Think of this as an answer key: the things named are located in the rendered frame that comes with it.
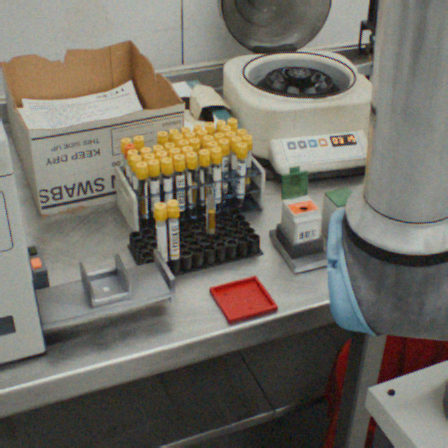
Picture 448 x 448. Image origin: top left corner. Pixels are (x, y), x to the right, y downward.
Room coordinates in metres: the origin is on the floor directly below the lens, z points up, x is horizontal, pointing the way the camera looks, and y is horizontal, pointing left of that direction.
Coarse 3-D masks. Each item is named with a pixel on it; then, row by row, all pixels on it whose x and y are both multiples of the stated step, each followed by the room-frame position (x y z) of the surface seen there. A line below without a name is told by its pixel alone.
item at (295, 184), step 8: (296, 168) 0.87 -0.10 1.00; (288, 176) 0.86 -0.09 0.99; (296, 176) 0.86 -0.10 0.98; (304, 176) 0.87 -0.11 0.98; (288, 184) 0.86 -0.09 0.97; (296, 184) 0.86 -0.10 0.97; (304, 184) 0.87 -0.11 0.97; (288, 192) 0.86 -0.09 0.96; (296, 192) 0.86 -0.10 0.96; (304, 192) 0.87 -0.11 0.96
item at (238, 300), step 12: (252, 276) 0.77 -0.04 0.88; (216, 288) 0.75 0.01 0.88; (228, 288) 0.75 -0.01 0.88; (240, 288) 0.75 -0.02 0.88; (252, 288) 0.75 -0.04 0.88; (264, 288) 0.75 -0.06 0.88; (216, 300) 0.72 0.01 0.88; (228, 300) 0.73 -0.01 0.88; (240, 300) 0.73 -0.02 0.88; (252, 300) 0.73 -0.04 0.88; (264, 300) 0.73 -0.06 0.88; (228, 312) 0.70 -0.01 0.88; (240, 312) 0.71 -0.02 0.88; (252, 312) 0.70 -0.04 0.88; (264, 312) 0.70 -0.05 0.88
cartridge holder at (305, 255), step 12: (276, 228) 0.85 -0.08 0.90; (276, 240) 0.85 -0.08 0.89; (288, 240) 0.82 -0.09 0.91; (312, 240) 0.82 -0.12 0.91; (288, 252) 0.81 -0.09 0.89; (300, 252) 0.81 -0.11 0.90; (312, 252) 0.82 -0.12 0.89; (324, 252) 0.82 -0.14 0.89; (300, 264) 0.79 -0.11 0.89; (312, 264) 0.80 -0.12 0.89; (324, 264) 0.80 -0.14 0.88
